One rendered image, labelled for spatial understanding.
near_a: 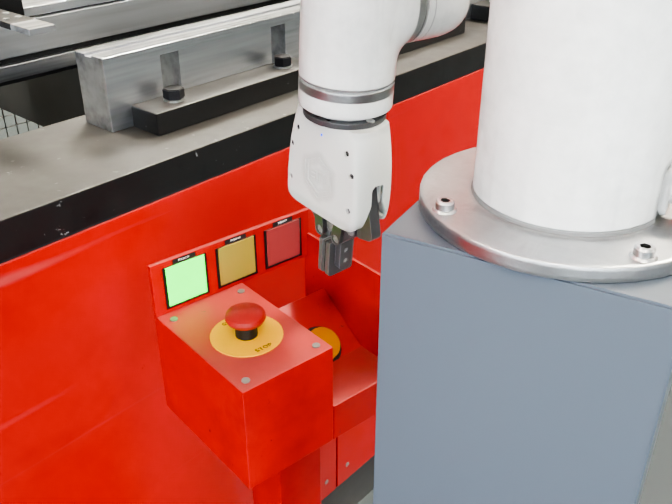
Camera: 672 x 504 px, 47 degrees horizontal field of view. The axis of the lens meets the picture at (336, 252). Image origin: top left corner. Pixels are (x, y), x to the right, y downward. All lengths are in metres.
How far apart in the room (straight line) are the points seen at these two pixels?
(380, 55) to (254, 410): 0.33
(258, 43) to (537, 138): 0.76
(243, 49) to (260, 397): 0.58
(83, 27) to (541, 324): 0.97
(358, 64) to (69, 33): 0.72
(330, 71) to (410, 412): 0.28
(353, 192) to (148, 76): 0.44
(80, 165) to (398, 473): 0.54
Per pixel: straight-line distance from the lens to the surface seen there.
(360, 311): 0.85
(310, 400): 0.77
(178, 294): 0.81
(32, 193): 0.89
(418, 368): 0.52
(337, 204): 0.70
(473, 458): 0.55
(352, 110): 0.66
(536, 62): 0.45
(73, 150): 0.99
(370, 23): 0.63
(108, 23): 1.32
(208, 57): 1.10
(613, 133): 0.45
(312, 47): 0.65
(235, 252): 0.83
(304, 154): 0.72
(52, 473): 1.02
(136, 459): 1.10
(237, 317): 0.75
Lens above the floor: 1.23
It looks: 30 degrees down
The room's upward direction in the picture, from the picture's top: straight up
